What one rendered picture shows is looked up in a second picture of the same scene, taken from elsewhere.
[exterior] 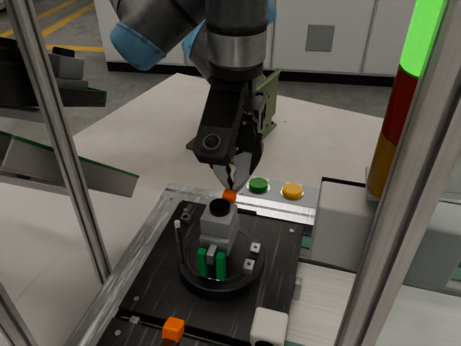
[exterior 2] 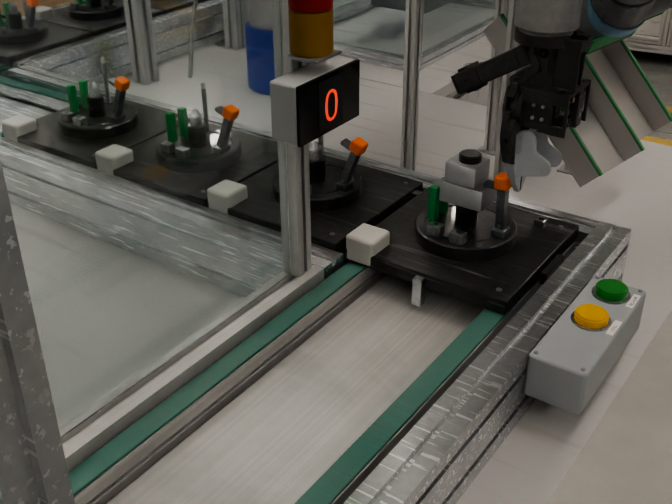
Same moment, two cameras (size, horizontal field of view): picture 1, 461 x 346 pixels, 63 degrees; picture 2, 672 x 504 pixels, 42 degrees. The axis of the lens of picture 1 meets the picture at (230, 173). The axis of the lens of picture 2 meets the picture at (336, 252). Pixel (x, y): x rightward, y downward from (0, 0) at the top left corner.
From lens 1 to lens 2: 1.20 m
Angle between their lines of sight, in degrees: 86
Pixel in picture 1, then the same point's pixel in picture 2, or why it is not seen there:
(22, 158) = (498, 34)
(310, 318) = (389, 313)
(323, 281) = (435, 337)
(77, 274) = not seen: hidden behind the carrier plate
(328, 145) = not seen: outside the picture
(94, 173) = not seen: hidden behind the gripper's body
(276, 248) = (472, 272)
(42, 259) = (556, 205)
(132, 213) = (631, 258)
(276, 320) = (368, 235)
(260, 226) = (515, 270)
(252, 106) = (531, 85)
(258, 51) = (521, 14)
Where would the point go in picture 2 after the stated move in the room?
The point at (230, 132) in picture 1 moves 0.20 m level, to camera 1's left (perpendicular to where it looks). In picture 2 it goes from (471, 67) to (499, 25)
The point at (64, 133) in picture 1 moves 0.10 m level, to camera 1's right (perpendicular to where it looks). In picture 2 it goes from (510, 30) to (498, 50)
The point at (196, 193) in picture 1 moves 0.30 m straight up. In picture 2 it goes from (602, 245) to (638, 31)
